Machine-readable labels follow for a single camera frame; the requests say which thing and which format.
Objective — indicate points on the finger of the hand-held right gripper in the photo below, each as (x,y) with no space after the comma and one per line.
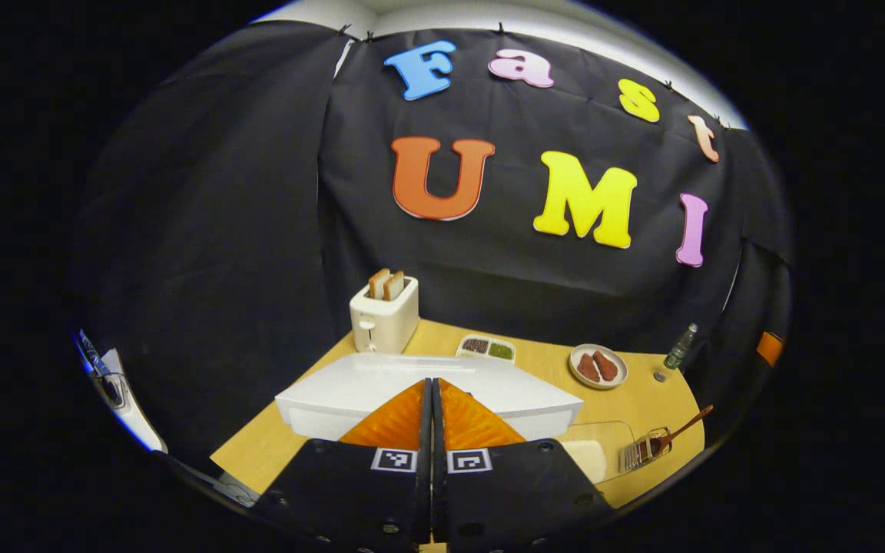
(769,348)

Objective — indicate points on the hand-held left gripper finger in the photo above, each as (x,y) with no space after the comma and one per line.
(438,491)
(426,491)

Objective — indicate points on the wooden spoon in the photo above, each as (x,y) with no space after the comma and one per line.
(688,422)

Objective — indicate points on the white rice cooker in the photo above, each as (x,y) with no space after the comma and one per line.
(381,388)

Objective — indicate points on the clear rice box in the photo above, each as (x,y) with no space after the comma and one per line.
(588,461)

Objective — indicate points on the clear chopstick holder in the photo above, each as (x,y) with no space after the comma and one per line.
(633,458)

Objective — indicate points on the green glass bottle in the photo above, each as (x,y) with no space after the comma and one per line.
(679,353)

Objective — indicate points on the white divided bean dish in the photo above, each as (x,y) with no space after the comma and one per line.
(486,349)

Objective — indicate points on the white round plate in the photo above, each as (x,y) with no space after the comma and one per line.
(600,385)

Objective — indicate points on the white toaster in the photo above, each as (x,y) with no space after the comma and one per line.
(385,322)

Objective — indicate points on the toast slice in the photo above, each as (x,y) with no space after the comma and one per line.
(394,286)
(378,283)

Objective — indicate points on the small black device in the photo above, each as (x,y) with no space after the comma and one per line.
(114,390)

